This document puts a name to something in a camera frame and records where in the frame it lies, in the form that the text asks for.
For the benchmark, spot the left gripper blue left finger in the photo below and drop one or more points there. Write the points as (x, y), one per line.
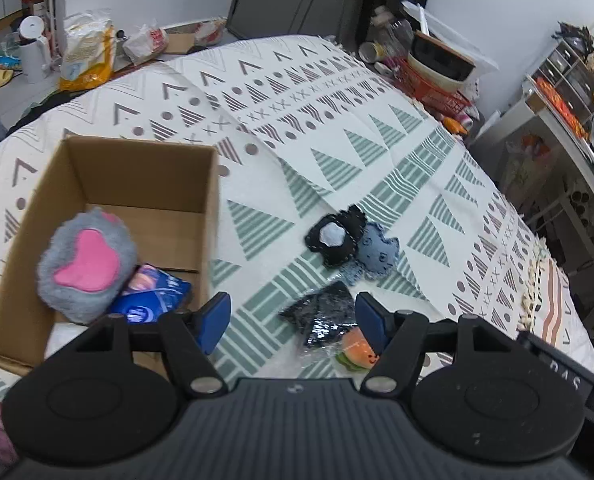
(211, 320)

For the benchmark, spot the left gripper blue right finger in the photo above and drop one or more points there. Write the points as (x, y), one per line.
(373, 320)

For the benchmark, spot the plush hamburger toy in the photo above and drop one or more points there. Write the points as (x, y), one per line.
(356, 354)

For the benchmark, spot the black sequin pouch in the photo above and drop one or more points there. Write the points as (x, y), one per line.
(322, 317)

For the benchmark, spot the blue tissue pack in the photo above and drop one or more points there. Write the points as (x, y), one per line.
(150, 293)

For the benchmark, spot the grey pink plush paw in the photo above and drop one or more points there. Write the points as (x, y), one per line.
(86, 263)

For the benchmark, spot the white soft packet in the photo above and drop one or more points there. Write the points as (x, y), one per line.
(62, 334)

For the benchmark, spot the blue grey felt cat patch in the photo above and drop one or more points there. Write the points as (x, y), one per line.
(377, 255)

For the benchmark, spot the black felt cat patch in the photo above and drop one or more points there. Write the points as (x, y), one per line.
(336, 236)

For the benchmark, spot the brown cardboard box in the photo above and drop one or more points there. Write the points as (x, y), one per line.
(166, 194)

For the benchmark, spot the patterned white green blanket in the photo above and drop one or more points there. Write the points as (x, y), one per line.
(302, 130)

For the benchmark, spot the red plastic basket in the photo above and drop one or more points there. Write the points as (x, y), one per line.
(414, 85)

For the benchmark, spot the white desk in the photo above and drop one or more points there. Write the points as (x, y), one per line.
(542, 166)

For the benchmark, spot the tape roll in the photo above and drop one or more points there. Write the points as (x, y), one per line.
(371, 52)

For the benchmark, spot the white red plastic bag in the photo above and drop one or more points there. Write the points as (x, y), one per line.
(146, 44)

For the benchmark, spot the orange snack packet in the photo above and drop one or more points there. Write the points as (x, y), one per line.
(562, 107)

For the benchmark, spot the small drawer organizer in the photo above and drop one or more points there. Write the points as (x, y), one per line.
(571, 76)

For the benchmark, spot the yellow white food bag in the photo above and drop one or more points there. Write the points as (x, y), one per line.
(90, 47)

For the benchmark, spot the white electric kettle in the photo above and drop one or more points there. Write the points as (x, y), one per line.
(34, 49)

